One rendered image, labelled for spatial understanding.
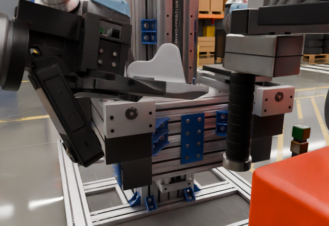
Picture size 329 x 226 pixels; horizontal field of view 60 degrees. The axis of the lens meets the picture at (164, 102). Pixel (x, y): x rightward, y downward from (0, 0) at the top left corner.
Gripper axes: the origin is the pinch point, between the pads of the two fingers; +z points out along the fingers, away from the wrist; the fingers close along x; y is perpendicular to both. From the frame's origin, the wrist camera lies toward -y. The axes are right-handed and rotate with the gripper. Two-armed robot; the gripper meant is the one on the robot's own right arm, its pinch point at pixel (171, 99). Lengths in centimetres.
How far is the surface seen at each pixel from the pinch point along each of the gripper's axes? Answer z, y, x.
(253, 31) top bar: 4.8, 8.5, -9.3
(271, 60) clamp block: 6.0, 4.9, -11.1
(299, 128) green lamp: 63, -1, 18
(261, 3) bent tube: 5.3, 12.0, -9.8
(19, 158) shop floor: 15, -38, 211
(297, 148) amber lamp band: 64, -8, 19
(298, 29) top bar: 12.7, 10.6, -10.4
